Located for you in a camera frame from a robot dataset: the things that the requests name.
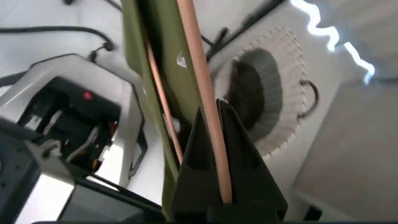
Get black clothes rack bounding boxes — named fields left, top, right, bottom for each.
left=200, top=0, right=285, bottom=62

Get white laundry basket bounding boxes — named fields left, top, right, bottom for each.
left=213, top=26, right=320, bottom=158

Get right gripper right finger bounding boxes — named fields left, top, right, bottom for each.
left=216, top=98, right=288, bottom=222

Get pink clothes hanger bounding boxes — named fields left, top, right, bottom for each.
left=146, top=0, right=233, bottom=205

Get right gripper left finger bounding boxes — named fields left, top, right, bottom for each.
left=170, top=107, right=223, bottom=222

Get black cable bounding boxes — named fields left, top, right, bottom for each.
left=0, top=26, right=115, bottom=63

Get green garment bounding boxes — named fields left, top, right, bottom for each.
left=120, top=0, right=206, bottom=218

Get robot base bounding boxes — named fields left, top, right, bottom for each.
left=0, top=53, right=165, bottom=224

